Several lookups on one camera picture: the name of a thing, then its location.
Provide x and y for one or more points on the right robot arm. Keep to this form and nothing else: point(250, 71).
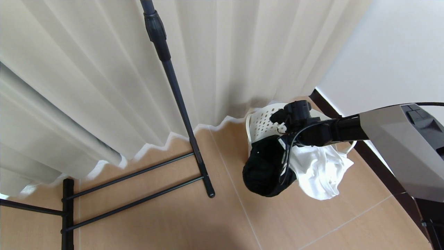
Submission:
point(395, 146)

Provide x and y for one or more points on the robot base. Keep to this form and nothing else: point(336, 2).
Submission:
point(432, 222)

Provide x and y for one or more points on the white laundry basket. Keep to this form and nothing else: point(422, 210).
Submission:
point(260, 121)

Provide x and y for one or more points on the black clothes rack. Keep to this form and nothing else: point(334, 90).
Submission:
point(177, 93)

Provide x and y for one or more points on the beige curtain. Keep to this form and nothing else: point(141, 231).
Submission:
point(242, 52)

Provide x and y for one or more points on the white garment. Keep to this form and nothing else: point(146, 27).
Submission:
point(319, 173)

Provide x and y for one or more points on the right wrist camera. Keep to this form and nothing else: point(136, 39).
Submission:
point(279, 115)

